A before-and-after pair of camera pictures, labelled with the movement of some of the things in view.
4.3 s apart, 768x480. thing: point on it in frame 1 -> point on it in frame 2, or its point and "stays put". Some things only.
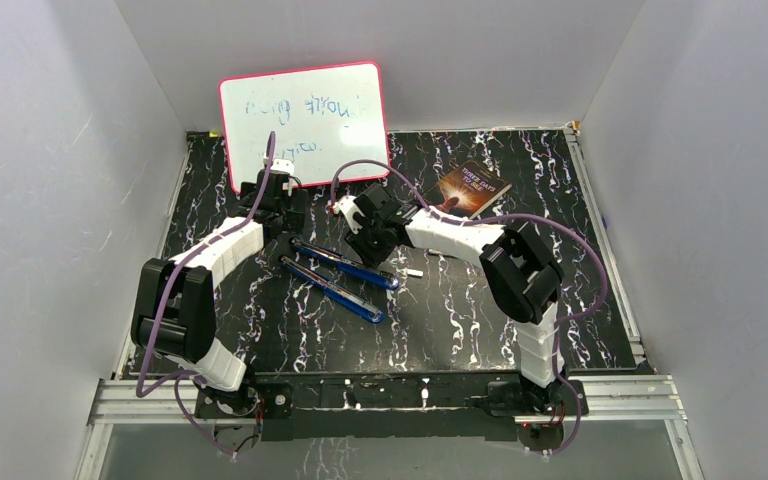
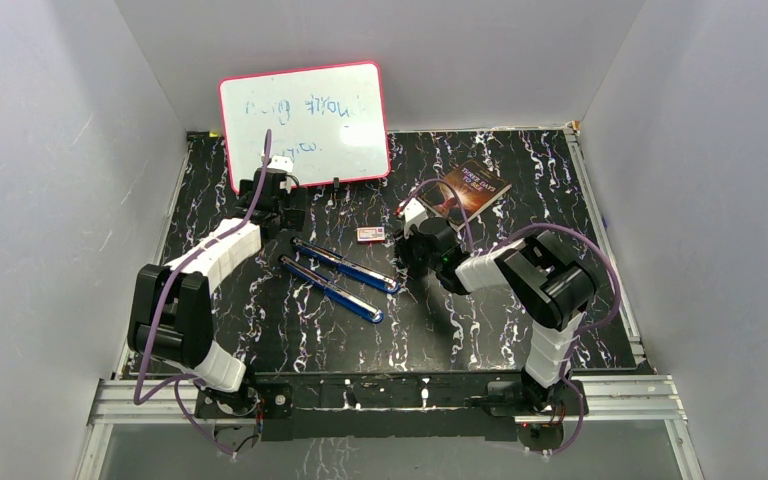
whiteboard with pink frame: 328,120 stays put
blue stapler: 342,264 stays put
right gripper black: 366,255 -> 402,249
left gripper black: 293,218 stays put
